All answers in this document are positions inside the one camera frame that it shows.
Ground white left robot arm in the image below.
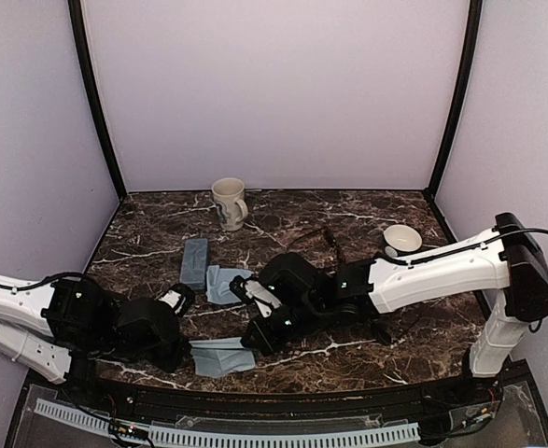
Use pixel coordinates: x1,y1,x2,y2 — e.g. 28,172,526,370
0,273,195,407

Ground light blue cleaning cloth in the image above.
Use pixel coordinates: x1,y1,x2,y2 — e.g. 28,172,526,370
206,265,253,305
190,337,256,379

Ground right black frame post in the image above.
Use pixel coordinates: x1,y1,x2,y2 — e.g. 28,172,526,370
426,0,483,200

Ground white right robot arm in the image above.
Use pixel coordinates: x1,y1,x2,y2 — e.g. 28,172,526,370
230,212,548,405

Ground brown tortoiseshell sunglasses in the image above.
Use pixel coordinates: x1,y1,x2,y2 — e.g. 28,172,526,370
286,226,346,273

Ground left black frame post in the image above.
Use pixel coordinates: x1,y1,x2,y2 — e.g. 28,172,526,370
67,0,127,201

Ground white and green bowl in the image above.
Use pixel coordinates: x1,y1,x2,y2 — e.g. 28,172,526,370
383,224,422,258

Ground black frame post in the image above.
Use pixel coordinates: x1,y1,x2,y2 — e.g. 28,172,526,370
426,0,483,200
67,0,127,201

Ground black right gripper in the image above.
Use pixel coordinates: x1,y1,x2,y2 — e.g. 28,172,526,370
241,296,324,356

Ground blue textured glasses case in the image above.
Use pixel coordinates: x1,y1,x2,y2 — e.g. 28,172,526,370
179,238,209,291

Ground white slotted cable duct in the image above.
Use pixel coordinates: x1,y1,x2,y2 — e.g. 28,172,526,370
34,399,420,447

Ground black frame sunglasses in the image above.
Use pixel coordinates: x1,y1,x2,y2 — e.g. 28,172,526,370
368,315,422,346

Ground cream ceramic mug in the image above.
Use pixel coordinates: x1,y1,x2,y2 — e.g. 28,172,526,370
211,177,248,231

